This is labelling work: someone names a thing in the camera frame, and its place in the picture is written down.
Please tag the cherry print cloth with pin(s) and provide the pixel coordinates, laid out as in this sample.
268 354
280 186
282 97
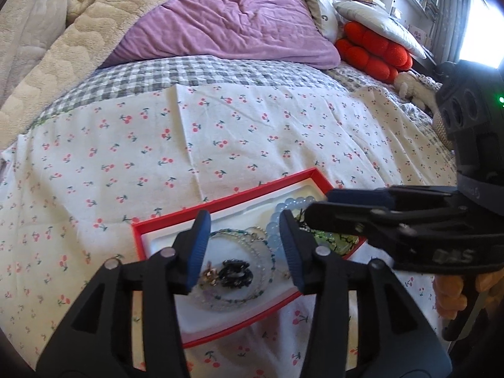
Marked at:
157 145

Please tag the person's right hand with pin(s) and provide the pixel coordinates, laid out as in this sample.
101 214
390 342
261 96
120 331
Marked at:
449 295

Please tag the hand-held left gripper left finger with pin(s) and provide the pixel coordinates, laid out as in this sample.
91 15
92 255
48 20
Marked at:
197 252

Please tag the gold charm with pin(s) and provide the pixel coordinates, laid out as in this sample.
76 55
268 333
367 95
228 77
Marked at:
210 277

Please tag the grey checked bedsheet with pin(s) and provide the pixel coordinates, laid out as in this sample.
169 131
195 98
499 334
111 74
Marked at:
197 71

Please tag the beige fleece blanket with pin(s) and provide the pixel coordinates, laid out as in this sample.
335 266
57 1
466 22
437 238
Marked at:
78 47

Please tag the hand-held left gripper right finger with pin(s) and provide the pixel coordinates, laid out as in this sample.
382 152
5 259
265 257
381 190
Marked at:
291 252

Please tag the bright window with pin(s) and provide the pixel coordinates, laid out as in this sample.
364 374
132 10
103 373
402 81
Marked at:
484 27

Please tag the grey pillow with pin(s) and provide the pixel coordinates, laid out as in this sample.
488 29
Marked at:
374 19

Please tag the purple duvet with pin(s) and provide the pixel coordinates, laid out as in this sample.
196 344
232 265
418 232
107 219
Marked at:
236 15

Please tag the grey curtain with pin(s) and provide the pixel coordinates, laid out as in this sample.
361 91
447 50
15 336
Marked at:
449 15

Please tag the red-orange bobble cushion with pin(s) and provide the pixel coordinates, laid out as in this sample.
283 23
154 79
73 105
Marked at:
374 55

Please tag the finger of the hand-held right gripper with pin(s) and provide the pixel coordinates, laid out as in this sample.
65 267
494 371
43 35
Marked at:
334 214
354 196

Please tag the red jewelry box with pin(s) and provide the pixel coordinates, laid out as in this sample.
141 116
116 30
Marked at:
220 323

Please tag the cream plush toy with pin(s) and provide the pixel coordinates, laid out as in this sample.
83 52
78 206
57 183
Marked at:
413 86

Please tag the white printed pillow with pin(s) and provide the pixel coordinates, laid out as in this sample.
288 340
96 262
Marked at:
319 8

